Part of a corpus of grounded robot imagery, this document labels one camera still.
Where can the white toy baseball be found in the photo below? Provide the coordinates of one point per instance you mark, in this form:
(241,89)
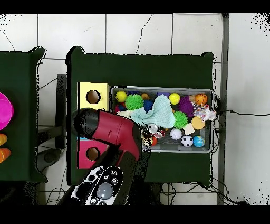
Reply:
(176,134)

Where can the yellow smiley foam ball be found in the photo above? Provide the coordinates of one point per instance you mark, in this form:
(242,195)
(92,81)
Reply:
(120,96)

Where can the purple spiky rubber ball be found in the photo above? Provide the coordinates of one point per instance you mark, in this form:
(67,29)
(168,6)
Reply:
(186,105)

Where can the peach foam ball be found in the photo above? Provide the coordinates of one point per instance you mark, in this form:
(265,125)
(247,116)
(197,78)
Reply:
(197,123)

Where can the orange plastic cup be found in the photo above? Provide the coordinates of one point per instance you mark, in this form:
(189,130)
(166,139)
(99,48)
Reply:
(4,154)
(2,139)

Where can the green spiky rubber ball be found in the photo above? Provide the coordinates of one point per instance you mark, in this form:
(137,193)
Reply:
(134,102)
(180,119)

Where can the yellow tennis ball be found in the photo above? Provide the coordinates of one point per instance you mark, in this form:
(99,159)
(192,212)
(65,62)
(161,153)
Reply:
(174,98)

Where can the mint green waffle cloth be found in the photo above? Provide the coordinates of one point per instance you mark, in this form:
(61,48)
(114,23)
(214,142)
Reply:
(158,114)

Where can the grey metal rail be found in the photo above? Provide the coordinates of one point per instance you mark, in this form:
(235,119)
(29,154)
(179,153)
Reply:
(223,84)

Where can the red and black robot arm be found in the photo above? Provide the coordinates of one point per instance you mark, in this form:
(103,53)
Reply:
(114,129)

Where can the wooden box with three holes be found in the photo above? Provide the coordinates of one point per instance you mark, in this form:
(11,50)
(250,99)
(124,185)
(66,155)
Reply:
(103,95)

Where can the orange toy basketball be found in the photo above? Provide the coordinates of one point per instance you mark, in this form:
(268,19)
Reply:
(200,99)

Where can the black and white soccer ball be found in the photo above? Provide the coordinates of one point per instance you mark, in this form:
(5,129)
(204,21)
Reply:
(187,141)

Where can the black upright panel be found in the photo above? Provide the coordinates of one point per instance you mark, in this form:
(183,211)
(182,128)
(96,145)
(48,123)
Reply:
(61,95)

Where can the globe print foam ball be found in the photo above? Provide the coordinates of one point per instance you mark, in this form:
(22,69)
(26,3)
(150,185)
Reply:
(198,141)

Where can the pink plastic bowl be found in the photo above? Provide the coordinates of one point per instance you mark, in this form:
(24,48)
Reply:
(5,111)

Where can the plain wooden cube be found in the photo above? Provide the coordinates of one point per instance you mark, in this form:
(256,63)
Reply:
(188,129)

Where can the dark green table cloth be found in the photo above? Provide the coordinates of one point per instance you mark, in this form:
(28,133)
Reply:
(19,74)
(137,69)

